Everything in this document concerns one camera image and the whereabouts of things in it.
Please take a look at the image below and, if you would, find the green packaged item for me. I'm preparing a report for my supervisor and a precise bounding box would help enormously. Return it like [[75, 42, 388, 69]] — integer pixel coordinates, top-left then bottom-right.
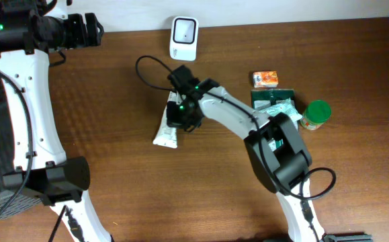
[[250, 87, 299, 152]]

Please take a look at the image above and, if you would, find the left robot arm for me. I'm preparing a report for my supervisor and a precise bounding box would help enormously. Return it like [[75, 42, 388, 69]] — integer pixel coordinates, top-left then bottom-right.
[[0, 0, 112, 241]]

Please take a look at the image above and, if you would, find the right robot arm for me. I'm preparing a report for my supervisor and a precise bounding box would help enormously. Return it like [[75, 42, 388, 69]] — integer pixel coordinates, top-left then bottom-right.
[[167, 65, 373, 241]]

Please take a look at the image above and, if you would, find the white barcode scanner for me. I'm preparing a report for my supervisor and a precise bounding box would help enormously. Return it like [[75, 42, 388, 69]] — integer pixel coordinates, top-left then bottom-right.
[[169, 16, 199, 61]]

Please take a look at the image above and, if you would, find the green lid seasoning jar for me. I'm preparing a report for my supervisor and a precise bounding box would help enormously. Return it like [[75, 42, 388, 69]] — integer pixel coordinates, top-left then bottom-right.
[[300, 99, 331, 130]]

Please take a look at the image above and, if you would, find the white tube with gold cap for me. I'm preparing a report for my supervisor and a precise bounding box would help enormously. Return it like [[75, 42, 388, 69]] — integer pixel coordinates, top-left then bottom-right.
[[153, 107, 177, 149]]

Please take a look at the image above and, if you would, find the orange white small packet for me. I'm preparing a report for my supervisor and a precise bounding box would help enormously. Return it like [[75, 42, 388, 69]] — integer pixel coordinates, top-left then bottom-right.
[[253, 71, 279, 88]]

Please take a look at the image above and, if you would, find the right camera cable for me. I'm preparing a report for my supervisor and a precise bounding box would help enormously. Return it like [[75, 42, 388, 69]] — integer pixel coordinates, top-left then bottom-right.
[[134, 55, 337, 242]]

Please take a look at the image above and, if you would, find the camera cable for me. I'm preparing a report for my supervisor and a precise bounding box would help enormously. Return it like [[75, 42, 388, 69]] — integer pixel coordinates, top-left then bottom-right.
[[0, 50, 69, 242], [134, 55, 337, 242]]

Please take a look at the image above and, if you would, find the teal snack pouch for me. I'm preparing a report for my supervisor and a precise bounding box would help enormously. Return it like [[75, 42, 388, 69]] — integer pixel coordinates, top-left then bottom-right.
[[259, 98, 302, 128]]

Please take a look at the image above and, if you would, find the left camera cable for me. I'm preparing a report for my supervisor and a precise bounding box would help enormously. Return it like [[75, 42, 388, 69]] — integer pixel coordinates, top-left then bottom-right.
[[0, 50, 69, 242]]

